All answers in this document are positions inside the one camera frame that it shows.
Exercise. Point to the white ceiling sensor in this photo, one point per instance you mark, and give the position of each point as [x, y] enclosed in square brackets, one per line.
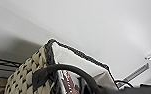
[150, 56]

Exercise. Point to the red white printed packet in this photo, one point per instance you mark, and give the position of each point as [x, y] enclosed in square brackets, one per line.
[69, 83]

